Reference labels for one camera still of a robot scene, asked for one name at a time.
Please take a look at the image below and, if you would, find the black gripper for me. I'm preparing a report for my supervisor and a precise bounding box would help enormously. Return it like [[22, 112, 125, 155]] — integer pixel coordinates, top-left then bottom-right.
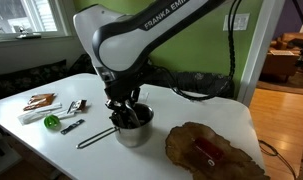
[[103, 75, 142, 110]]

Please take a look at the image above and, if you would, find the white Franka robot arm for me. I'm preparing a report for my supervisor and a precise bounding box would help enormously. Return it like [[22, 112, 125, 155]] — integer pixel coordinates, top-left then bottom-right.
[[73, 0, 225, 110]]

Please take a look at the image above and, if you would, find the brown silver snack wrapper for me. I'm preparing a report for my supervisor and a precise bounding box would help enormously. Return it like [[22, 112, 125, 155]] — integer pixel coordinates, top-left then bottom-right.
[[67, 100, 86, 114]]

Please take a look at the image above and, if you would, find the small dark flat bar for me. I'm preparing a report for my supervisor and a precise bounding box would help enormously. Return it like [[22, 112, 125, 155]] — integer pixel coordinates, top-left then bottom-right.
[[60, 119, 85, 135]]

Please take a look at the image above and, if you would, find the white table with grey leg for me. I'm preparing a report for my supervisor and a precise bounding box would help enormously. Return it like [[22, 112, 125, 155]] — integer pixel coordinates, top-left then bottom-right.
[[0, 74, 264, 180]]

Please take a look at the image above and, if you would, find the green round ball toy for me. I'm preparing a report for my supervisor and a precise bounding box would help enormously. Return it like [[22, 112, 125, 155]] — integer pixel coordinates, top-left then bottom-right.
[[44, 115, 60, 130]]

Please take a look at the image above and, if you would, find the orange snack packet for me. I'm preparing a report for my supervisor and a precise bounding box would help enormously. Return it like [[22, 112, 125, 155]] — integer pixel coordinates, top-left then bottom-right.
[[23, 93, 54, 111]]

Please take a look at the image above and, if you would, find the white plastic wrapped cutlery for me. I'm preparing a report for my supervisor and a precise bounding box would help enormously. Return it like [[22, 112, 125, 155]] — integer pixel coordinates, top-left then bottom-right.
[[18, 103, 75, 125]]

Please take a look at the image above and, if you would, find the brown leaf-shaped wooden tray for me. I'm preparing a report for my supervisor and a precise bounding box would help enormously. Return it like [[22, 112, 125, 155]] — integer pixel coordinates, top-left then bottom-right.
[[165, 122, 270, 180]]

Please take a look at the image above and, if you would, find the red packet on tray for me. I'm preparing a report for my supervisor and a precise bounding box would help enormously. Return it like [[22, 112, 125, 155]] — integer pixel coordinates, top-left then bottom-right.
[[193, 137, 224, 166]]

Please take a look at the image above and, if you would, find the silver pot with handle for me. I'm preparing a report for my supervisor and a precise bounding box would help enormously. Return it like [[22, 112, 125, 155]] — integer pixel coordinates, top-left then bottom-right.
[[77, 103, 154, 149]]

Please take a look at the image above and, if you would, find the white wall light switch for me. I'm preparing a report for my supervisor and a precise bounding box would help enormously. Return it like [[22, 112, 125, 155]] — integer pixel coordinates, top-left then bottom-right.
[[223, 13, 250, 31]]

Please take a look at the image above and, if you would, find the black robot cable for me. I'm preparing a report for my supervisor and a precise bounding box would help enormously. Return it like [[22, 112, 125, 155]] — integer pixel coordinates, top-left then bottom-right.
[[150, 0, 243, 102]]

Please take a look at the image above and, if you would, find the black floor cable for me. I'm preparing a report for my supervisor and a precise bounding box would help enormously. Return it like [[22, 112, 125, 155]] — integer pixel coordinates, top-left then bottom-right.
[[258, 139, 297, 180]]

